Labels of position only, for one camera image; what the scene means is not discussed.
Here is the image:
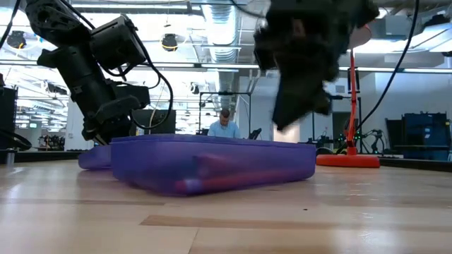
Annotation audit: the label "black cabinet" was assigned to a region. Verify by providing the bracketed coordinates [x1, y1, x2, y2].
[0, 86, 18, 151]

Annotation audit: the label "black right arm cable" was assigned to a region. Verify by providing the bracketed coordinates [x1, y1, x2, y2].
[355, 0, 420, 133]

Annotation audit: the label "long LED light bar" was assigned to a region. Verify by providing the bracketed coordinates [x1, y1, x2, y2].
[0, 59, 452, 75]

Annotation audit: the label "black rig frame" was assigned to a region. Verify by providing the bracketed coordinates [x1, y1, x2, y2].
[198, 91, 252, 137]
[311, 95, 363, 156]

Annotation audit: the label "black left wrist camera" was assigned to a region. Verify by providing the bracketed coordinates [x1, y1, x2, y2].
[112, 84, 152, 110]

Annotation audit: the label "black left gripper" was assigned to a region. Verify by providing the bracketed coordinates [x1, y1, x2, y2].
[81, 95, 142, 146]

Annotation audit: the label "black overhead camera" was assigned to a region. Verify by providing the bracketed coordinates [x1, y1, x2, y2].
[161, 33, 179, 53]

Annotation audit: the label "purple plastic supply box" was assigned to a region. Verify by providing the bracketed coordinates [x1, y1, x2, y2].
[78, 133, 317, 198]

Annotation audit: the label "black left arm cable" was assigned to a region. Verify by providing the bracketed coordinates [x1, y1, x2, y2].
[59, 0, 175, 131]

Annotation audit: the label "person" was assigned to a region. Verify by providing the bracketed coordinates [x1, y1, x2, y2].
[207, 109, 242, 139]

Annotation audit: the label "dark blue storage crates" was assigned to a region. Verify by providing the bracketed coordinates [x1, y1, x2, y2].
[384, 111, 452, 162]

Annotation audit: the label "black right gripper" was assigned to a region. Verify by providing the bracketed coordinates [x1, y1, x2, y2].
[253, 0, 354, 132]

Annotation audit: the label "black computer monitor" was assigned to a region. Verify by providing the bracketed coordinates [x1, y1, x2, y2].
[136, 109, 177, 136]

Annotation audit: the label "black ceiling device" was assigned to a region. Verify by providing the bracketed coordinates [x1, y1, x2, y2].
[6, 30, 28, 49]

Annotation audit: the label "black looped cable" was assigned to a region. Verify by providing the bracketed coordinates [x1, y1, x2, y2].
[0, 128, 33, 151]

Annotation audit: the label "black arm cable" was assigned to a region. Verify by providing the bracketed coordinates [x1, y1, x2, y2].
[59, 0, 175, 131]
[355, 0, 420, 133]

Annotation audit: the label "red desk lamp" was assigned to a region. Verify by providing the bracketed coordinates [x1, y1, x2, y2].
[315, 23, 381, 169]

